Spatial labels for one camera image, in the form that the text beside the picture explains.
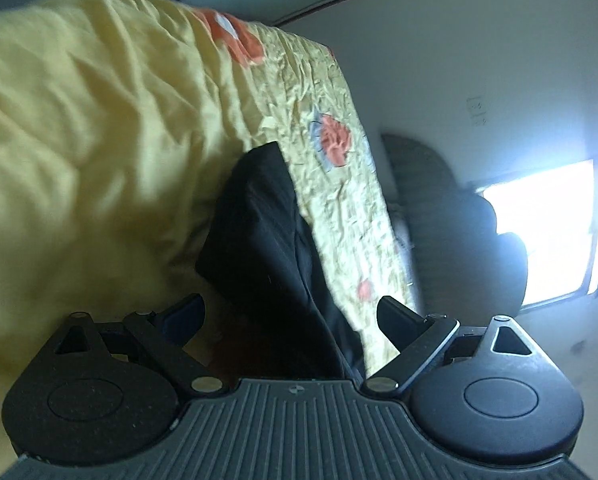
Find white wall socket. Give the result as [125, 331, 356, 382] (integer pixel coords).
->
[466, 96, 485, 117]

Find yellow floral bedspread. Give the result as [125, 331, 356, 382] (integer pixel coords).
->
[0, 0, 411, 474]

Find dark scalloped headboard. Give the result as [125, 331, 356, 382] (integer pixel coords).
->
[381, 133, 529, 325]

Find black pants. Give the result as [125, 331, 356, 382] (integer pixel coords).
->
[196, 143, 365, 382]

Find bright window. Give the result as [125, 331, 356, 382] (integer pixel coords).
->
[477, 157, 598, 308]

